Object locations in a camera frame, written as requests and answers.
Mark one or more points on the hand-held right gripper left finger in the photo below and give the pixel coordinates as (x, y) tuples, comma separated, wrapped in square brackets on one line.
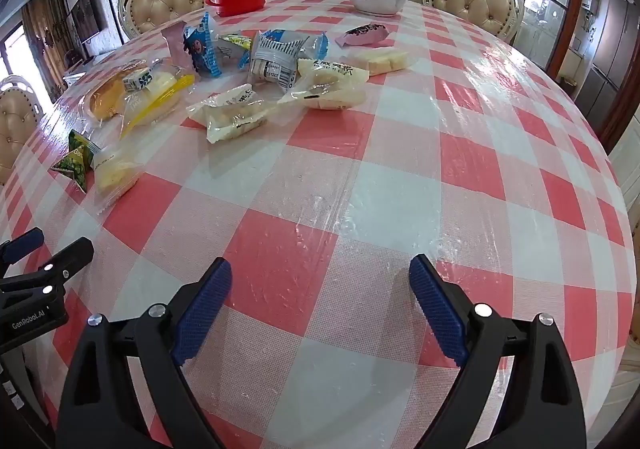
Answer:
[(205, 309)]

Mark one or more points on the clear packet yellow cake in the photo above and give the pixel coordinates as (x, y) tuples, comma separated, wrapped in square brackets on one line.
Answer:
[(115, 174), (382, 60)]

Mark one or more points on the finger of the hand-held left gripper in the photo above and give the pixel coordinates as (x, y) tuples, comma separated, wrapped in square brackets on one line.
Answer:
[(22, 244), (60, 266)]

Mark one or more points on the plain pink snack packet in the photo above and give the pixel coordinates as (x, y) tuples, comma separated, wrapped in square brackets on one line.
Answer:
[(175, 44)]

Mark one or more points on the green white nut packet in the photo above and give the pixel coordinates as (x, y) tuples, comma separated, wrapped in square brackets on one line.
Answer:
[(82, 149), (70, 171)]

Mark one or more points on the small yellow green packet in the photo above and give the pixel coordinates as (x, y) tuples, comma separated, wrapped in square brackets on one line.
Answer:
[(235, 45)]

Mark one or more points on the small green white packet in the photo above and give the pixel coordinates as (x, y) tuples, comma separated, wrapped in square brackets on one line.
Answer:
[(137, 80)]

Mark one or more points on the orange bread clear packet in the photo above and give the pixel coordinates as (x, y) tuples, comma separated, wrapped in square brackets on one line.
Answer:
[(105, 99)]

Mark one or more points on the brown curtain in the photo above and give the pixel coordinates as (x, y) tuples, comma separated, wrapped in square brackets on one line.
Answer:
[(42, 34)]

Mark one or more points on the blue white snack packet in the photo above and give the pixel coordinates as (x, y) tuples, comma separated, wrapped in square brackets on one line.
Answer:
[(280, 56)]

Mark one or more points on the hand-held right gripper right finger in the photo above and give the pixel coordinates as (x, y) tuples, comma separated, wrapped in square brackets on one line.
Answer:
[(440, 314)]

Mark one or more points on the blue cartoon snack packet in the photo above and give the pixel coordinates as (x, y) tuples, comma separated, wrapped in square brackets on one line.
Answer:
[(200, 46)]

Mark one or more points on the pink packet dark label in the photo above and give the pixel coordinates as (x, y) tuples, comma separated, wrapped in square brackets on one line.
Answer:
[(365, 35)]

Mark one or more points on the yellow snack packet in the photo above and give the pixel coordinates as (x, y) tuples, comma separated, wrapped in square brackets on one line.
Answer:
[(150, 104)]

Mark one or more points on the wall television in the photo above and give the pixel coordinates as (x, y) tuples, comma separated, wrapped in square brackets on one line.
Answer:
[(86, 16)]

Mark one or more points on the red white checked tablecloth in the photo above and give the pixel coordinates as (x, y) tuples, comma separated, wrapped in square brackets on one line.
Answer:
[(400, 154)]

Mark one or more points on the white rice cracker packet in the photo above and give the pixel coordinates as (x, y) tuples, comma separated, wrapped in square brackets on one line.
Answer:
[(330, 84), (230, 114)]

